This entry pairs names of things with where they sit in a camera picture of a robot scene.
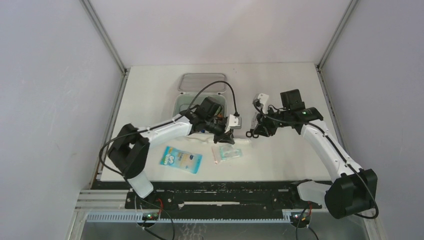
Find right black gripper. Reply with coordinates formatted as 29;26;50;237
253;105;291;137

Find black handled scissors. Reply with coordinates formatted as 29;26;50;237
245;129;259;139

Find white medicine kit box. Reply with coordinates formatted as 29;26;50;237
173;72;228;118

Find white gauze pad packet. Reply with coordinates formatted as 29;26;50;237
234;138;252;146

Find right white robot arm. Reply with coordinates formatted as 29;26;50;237
246;89;380;220

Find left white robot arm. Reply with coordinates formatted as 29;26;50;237
105;97;242;209

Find clear bandage packet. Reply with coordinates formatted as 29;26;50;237
212;144;243;165

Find blue cotton swab packet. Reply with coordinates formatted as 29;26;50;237
160;146;203;174

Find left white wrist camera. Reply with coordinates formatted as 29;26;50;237
225;114;242;132

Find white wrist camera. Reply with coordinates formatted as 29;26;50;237
252;93;269;114
225;114;242;132

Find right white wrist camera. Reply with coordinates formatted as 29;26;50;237
252;93;269;114

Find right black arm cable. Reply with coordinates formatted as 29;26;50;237
253;99;380;220

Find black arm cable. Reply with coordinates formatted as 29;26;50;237
253;99;380;220
98;80;240;181

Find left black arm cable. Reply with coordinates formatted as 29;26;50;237
98;80;240;181

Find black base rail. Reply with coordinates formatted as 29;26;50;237
124;180;322;221

